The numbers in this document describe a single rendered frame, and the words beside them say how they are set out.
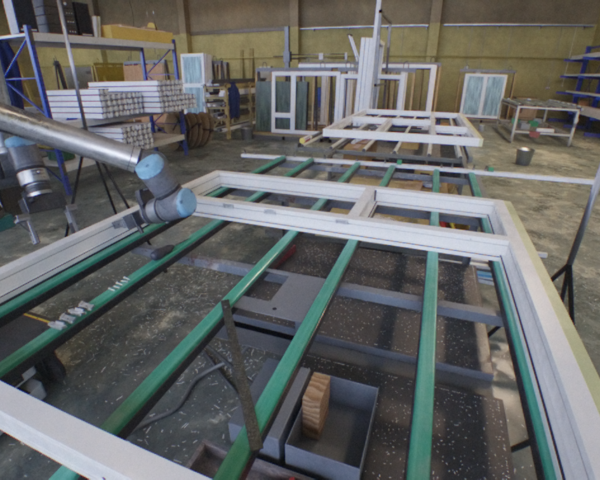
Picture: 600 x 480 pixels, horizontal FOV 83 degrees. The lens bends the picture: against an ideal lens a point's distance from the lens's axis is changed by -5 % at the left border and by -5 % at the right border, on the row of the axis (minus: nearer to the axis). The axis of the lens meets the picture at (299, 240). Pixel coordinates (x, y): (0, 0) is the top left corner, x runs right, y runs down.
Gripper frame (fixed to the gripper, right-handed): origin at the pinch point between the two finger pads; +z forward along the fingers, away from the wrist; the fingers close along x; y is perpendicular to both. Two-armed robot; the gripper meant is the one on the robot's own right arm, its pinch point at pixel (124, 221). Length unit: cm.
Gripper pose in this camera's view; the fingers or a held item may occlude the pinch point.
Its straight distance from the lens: 146.6
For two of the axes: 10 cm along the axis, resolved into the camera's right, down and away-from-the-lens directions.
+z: -8.8, 1.7, 4.4
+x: 3.5, -4.0, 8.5
